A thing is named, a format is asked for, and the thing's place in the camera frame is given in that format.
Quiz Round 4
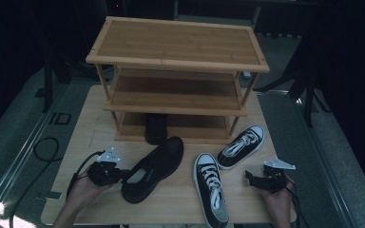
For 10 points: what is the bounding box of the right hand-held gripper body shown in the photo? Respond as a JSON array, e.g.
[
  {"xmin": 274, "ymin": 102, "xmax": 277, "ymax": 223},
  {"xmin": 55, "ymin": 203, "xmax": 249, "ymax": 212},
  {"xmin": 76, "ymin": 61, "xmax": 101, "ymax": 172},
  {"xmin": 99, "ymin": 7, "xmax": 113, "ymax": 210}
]
[{"xmin": 256, "ymin": 157, "xmax": 297, "ymax": 194}]

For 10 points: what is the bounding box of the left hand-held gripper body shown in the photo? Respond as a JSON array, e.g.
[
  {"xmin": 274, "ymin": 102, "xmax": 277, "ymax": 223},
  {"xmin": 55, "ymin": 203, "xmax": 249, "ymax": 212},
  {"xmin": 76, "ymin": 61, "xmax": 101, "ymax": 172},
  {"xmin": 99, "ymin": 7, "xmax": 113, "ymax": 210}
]
[{"xmin": 86, "ymin": 146, "xmax": 125, "ymax": 187}]

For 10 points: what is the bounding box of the black white canvas sneaker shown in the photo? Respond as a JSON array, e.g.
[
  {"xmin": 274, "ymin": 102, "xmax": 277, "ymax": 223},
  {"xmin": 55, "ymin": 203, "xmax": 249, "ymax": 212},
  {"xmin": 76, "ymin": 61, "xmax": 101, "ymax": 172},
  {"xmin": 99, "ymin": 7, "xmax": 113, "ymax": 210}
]
[
  {"xmin": 217, "ymin": 124, "xmax": 266, "ymax": 171},
  {"xmin": 193, "ymin": 152, "xmax": 230, "ymax": 228}
]

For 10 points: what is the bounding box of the black slip-on shoe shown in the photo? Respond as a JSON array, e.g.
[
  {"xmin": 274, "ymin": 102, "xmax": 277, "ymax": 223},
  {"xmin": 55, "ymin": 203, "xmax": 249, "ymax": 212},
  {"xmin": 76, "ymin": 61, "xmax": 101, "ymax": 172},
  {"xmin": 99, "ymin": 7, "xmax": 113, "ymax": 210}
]
[
  {"xmin": 144, "ymin": 113, "xmax": 169, "ymax": 146},
  {"xmin": 121, "ymin": 136, "xmax": 184, "ymax": 204}
]

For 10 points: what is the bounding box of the wooden shoe rack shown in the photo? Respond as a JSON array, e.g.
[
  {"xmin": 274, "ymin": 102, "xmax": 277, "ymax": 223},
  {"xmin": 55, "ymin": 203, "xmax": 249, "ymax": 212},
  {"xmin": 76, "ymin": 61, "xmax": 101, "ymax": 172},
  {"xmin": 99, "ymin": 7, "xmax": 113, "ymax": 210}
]
[{"xmin": 85, "ymin": 16, "xmax": 271, "ymax": 146}]

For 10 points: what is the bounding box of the person's right hand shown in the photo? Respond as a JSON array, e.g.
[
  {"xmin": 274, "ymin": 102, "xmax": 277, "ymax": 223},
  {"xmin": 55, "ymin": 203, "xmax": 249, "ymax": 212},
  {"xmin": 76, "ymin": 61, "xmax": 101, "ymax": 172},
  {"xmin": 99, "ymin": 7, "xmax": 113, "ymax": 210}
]
[{"xmin": 259, "ymin": 181, "xmax": 296, "ymax": 219}]

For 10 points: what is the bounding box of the person's left hand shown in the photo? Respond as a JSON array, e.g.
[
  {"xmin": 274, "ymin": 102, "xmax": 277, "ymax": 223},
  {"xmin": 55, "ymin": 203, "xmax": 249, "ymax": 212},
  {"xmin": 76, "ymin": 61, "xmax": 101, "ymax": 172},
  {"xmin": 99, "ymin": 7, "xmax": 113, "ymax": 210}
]
[{"xmin": 67, "ymin": 173, "xmax": 115, "ymax": 212}]

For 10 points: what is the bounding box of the black tape strip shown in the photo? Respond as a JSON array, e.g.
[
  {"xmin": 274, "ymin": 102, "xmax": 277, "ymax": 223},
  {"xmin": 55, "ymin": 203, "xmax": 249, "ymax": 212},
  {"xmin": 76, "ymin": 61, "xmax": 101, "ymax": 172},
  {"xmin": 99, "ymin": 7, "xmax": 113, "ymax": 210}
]
[{"xmin": 36, "ymin": 190, "xmax": 63, "ymax": 202}]

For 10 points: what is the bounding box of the black metal stand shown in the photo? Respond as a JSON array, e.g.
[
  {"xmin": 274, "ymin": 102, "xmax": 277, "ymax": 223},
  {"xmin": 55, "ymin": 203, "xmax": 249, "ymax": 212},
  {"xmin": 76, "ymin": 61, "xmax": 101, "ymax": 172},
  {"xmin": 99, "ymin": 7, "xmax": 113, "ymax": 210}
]
[
  {"xmin": 42, "ymin": 47, "xmax": 74, "ymax": 113},
  {"xmin": 255, "ymin": 47, "xmax": 331, "ymax": 127}
]

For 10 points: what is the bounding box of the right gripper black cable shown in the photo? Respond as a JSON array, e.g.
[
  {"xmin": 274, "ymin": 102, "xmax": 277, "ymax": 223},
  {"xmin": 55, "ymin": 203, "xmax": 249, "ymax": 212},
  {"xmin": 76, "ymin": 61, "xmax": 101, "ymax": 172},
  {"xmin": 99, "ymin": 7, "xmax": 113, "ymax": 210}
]
[{"xmin": 283, "ymin": 177, "xmax": 312, "ymax": 228}]

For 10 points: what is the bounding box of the black floor cable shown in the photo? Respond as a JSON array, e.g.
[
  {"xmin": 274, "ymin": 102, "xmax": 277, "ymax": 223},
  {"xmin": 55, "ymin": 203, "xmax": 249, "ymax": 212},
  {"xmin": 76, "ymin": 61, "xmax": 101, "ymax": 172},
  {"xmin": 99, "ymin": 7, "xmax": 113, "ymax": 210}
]
[{"xmin": 9, "ymin": 136, "xmax": 61, "ymax": 228}]

